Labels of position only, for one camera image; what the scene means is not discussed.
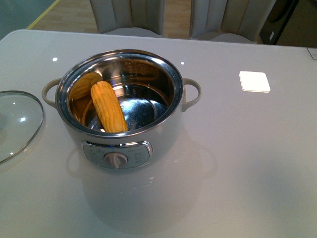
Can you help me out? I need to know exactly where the white electric cooking pot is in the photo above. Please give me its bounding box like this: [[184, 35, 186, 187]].
[[42, 49, 201, 169]]

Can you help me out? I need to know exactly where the table corner label sticker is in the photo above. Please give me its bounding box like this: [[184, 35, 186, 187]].
[[307, 48, 317, 60]]

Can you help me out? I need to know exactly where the glass pot lid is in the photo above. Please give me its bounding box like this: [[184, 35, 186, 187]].
[[0, 90, 44, 164]]

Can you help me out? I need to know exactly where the black washing machine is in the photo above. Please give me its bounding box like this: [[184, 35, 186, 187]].
[[260, 0, 299, 45]]

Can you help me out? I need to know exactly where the yellow corn cob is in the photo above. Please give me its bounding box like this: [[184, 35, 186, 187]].
[[91, 81, 128, 133]]

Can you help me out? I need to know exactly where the left beige upholstered chair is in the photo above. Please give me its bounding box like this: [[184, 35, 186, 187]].
[[90, 0, 165, 37]]

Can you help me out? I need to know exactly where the right beige upholstered chair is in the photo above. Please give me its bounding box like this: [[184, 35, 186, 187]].
[[189, 0, 276, 44]]

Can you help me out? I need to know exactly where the beige upholstered chair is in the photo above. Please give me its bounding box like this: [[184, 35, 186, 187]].
[[189, 0, 276, 44], [90, 0, 165, 37]]

